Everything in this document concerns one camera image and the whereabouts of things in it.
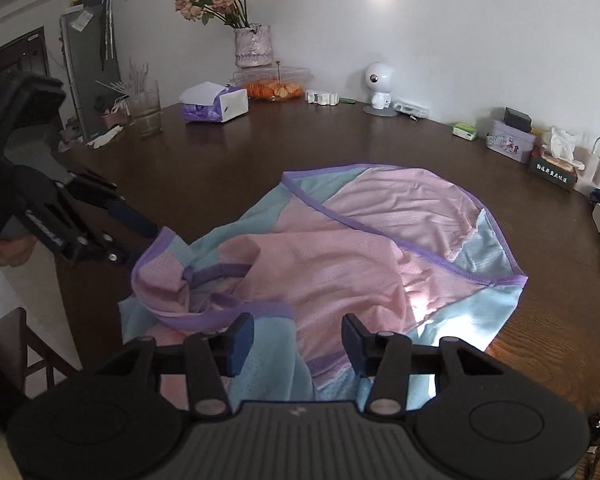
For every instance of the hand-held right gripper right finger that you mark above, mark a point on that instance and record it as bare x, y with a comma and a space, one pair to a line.
356, 346

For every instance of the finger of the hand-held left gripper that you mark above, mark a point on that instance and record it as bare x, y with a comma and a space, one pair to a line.
132, 217
108, 251

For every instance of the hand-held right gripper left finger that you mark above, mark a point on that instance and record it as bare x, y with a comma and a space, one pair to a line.
241, 344

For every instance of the pink blue purple garment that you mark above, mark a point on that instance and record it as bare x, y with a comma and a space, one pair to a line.
340, 255

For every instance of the person's left hand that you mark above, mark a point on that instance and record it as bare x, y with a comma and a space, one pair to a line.
13, 254

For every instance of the white crumpled cloth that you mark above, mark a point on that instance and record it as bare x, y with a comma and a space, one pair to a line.
105, 137

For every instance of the small potted plant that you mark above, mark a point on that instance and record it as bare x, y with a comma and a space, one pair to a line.
111, 112

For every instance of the glass jar with sticks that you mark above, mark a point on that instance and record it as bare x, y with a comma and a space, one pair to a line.
145, 107

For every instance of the dark wooden door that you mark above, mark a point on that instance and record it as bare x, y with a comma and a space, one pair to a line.
7, 72

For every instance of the dark wooden chair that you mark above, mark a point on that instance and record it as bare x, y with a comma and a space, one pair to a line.
10, 345

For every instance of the grey refrigerator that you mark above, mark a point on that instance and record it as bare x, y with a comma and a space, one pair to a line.
87, 70

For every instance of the purple white tissue pack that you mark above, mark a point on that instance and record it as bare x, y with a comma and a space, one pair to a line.
215, 105

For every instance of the clear plastic fruit container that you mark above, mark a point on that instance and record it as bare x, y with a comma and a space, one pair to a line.
275, 86

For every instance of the pale purple flower vase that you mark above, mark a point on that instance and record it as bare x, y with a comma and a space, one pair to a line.
252, 46

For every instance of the small white gadget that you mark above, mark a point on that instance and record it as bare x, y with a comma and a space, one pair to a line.
321, 97

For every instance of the green white small box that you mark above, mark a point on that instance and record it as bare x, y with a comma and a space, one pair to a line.
465, 131

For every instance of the white flat device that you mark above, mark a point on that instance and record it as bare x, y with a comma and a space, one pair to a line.
410, 109

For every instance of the small green object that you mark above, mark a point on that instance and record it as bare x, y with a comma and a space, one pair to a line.
347, 101

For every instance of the floral tin box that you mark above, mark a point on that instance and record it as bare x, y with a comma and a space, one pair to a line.
510, 145

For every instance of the black tissue box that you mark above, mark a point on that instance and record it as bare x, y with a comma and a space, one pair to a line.
554, 172

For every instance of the small black box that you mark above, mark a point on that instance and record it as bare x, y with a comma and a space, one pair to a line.
518, 118

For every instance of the white round-headed robot camera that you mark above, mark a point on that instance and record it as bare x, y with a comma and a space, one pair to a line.
378, 85

